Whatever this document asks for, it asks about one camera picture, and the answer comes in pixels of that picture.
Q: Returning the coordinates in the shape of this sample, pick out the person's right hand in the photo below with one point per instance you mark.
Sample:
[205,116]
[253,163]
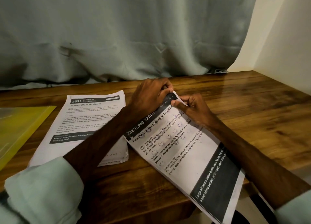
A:
[197,109]

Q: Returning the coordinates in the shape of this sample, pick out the person's left hand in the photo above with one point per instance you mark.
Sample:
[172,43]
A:
[148,97]

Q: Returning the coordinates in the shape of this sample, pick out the yellow patterned folder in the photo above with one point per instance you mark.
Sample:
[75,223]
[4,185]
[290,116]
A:
[22,131]

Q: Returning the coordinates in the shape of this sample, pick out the person's left forearm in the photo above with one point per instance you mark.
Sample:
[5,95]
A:
[63,177]

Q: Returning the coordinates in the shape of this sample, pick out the person's right forearm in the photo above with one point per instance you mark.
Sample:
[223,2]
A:
[262,168]

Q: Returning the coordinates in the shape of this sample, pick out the pale green curtain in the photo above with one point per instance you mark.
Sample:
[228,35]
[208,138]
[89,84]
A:
[126,32]

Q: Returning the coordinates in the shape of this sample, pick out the black bar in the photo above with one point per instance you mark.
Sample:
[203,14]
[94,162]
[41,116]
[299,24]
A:
[262,207]

